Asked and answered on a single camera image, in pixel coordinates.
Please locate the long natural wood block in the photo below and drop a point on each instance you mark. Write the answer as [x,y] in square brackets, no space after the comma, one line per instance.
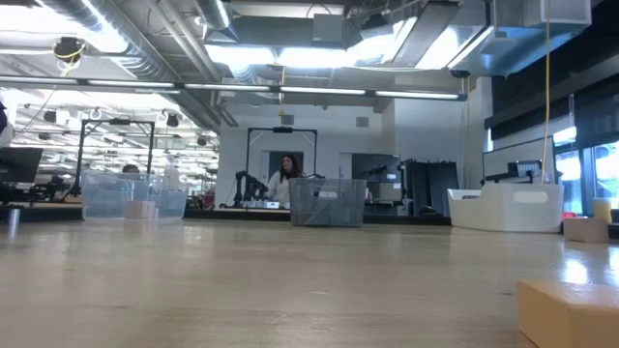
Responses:
[140,210]

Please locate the small natural wood block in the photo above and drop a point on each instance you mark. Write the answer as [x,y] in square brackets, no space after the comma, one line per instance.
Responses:
[586,230]

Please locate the long orange block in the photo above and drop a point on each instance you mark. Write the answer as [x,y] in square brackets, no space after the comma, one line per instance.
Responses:
[570,319]

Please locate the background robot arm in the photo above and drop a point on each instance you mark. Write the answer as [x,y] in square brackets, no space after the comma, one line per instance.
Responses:
[242,186]

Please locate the dark grey plastic bin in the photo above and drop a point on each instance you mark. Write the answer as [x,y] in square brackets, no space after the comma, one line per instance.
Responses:
[329,193]

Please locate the person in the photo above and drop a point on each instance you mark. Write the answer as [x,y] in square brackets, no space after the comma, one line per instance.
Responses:
[285,188]
[3,121]
[130,168]

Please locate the dark shelf unit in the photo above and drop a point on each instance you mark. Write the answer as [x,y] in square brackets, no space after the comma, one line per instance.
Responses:
[377,166]

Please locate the long LED light bar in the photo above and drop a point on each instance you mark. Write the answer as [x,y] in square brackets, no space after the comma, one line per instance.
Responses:
[319,90]

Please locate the black tall cabinet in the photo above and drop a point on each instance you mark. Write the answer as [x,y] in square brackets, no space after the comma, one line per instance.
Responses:
[430,186]

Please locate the white plastic bin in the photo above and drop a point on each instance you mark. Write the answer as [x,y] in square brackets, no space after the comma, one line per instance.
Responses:
[503,212]

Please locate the clear plastic bin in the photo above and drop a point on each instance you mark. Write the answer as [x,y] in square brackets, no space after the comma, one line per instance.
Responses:
[106,198]

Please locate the small red object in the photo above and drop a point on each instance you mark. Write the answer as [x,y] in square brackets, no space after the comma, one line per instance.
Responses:
[569,215]

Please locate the black round ceiling device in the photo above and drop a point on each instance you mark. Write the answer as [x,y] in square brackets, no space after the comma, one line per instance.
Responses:
[69,48]

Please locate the black computer monitor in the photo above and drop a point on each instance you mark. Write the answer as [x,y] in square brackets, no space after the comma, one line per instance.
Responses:
[19,164]

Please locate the yellow cup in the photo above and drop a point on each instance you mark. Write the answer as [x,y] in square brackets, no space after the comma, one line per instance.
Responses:
[602,210]

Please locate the black rig frame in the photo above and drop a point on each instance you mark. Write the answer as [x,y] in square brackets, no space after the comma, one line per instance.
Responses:
[283,129]
[118,122]

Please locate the grey wall vent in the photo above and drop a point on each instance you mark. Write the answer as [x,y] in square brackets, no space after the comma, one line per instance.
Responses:
[362,122]

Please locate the silver round air duct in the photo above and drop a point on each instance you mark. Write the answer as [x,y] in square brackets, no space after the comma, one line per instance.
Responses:
[145,67]

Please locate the silver rectangular air duct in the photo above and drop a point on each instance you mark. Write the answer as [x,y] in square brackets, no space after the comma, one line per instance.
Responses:
[522,43]

